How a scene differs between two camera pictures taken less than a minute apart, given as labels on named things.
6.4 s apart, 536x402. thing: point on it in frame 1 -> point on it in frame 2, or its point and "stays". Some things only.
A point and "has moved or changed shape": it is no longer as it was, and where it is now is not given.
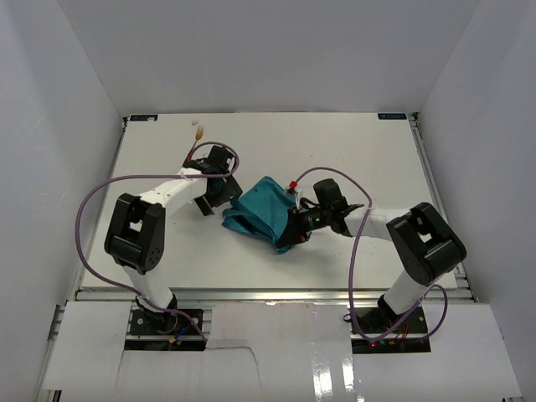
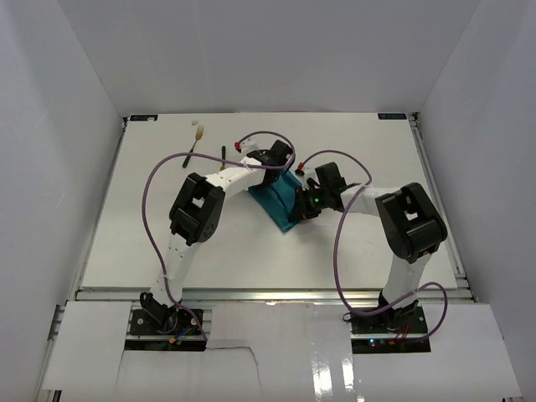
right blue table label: x=392 y=116 stays
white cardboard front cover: x=278 y=350 stays
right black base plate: x=373 y=319 stays
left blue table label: x=143 y=117 stays
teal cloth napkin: x=263 y=210 has moved or changed shape
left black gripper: x=217 y=193 -> x=273 y=175
